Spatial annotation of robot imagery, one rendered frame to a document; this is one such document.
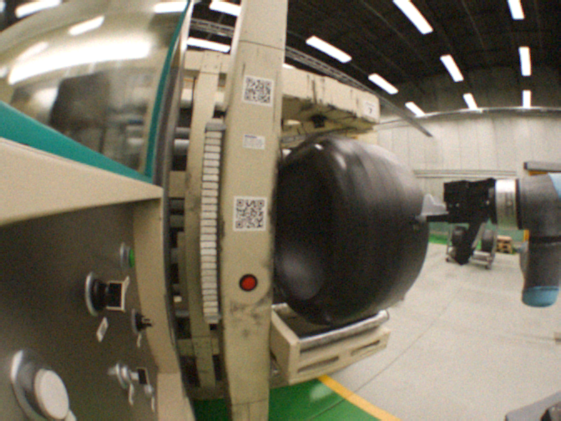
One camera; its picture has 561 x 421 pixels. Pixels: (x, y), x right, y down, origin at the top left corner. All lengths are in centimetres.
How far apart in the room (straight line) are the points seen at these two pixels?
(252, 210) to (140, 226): 25
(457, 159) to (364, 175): 1151
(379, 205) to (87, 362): 49
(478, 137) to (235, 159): 1174
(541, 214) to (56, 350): 53
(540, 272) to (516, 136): 1157
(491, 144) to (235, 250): 1167
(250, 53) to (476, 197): 60
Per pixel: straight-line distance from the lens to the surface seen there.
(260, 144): 54
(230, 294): 56
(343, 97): 107
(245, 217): 52
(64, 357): 16
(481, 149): 1183
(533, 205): 43
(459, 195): 48
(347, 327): 68
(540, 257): 44
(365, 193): 48
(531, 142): 1196
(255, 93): 57
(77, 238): 19
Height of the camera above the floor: 126
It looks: 3 degrees down
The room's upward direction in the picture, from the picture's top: 3 degrees clockwise
